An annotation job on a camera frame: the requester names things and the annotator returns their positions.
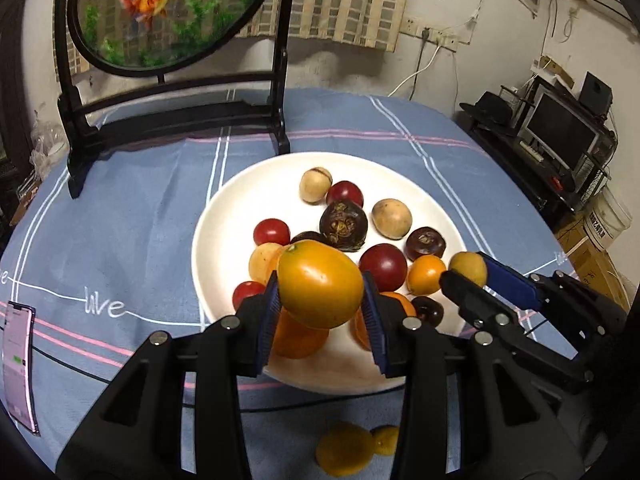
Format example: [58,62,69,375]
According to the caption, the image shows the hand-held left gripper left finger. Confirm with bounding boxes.
[56,270,281,480]

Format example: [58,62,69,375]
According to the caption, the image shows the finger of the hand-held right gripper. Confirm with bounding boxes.
[439,270,523,356]
[477,252,576,312]

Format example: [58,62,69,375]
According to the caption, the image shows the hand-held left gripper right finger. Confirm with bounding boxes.
[361,270,586,480]

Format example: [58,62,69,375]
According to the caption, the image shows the large orange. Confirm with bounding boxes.
[350,291,417,352]

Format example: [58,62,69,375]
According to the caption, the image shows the mandarin orange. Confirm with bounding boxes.
[270,308,331,360]

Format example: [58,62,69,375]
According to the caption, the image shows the small dark purple plum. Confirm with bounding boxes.
[411,295,445,327]
[290,230,328,247]

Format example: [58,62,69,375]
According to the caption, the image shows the smooth yellow-orange fruit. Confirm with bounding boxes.
[276,240,365,331]
[406,255,447,296]
[315,422,375,477]

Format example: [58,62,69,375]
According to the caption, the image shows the dark red plum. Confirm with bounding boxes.
[358,243,408,293]
[326,180,364,208]

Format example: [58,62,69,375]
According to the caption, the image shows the pale yellow round fruit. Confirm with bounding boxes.
[248,242,288,286]

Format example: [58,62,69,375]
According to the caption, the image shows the dark brown water chestnut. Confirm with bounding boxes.
[404,226,447,262]

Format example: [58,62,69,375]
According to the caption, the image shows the large dark purple mangosteen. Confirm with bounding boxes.
[319,199,370,252]

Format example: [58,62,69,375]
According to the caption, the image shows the tan round fruit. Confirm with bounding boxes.
[371,198,413,239]
[299,167,333,204]

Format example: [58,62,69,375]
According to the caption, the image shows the white oval plate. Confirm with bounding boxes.
[191,151,468,395]

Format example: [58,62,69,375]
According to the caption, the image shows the cardboard box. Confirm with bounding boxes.
[555,212,631,311]

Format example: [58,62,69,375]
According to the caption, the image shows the black desk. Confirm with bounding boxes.
[460,77,618,231]

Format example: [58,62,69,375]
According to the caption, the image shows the white plastic bucket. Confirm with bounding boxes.
[582,187,633,251]

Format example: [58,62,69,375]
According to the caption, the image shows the computer monitor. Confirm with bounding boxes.
[517,91,601,171]

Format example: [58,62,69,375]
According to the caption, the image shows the blue-grey striped tablecloth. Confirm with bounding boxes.
[0,87,586,480]

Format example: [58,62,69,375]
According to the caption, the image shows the black hat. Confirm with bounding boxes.
[460,91,516,126]

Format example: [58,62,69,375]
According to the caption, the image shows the black speaker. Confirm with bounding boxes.
[580,72,613,113]

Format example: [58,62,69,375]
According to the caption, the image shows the brown cardboard piece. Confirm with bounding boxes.
[532,57,576,88]

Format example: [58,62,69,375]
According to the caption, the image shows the smartphone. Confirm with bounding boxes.
[0,300,40,435]

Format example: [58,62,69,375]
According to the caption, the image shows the clear plastic bag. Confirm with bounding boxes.
[30,120,68,168]

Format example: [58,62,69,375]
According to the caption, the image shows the beige checked curtain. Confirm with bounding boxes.
[65,0,416,76]

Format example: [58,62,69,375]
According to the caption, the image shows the white power cable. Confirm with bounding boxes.
[387,42,443,98]

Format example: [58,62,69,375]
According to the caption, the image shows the white wall power sockets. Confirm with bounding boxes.
[404,17,460,52]

